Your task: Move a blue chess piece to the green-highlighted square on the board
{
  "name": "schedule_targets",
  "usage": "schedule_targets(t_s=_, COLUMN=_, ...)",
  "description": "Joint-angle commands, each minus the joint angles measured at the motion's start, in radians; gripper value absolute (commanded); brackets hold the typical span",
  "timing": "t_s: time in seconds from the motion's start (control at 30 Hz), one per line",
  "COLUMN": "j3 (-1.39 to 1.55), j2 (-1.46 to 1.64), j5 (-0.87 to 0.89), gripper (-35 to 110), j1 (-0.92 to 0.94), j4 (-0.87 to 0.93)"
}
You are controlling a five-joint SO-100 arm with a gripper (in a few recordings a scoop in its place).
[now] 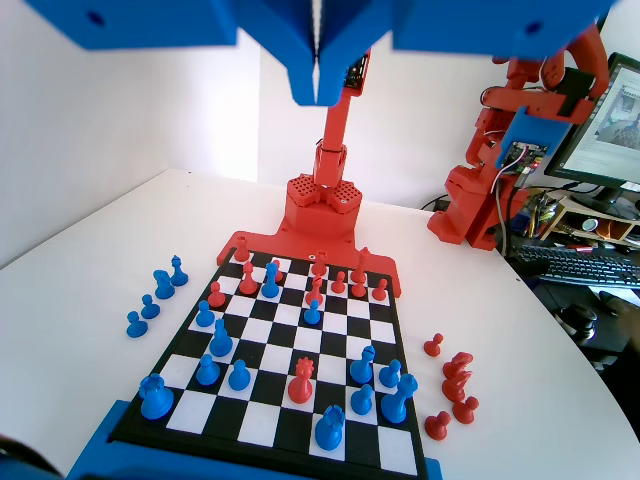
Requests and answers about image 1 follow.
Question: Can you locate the blue chess rook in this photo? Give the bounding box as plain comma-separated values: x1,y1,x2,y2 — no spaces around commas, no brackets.
313,405,346,452
139,373,175,421

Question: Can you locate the red chess queen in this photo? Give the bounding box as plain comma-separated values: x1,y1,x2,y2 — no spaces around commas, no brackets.
287,358,315,406

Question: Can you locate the black and white chessboard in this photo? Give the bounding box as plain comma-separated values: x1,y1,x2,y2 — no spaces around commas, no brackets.
108,247,430,479

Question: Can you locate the blue base plate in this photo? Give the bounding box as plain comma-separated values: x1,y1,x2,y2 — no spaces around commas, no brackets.
64,398,446,480

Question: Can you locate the wooden desk organizer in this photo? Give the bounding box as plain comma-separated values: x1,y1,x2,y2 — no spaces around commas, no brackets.
542,194,640,246

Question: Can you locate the red base plate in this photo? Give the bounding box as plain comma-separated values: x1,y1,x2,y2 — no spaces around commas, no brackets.
214,229,404,301

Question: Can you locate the red chess king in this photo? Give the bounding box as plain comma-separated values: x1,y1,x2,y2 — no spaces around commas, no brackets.
350,246,372,284

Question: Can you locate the black computer keyboard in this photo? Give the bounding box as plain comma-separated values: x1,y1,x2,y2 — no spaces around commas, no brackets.
509,243,640,290

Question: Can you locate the black computer monitor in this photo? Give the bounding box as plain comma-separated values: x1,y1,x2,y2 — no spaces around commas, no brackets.
543,52,640,214

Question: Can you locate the blue chess bishop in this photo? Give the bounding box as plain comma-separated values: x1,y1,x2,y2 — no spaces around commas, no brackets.
348,344,377,385
208,318,234,359

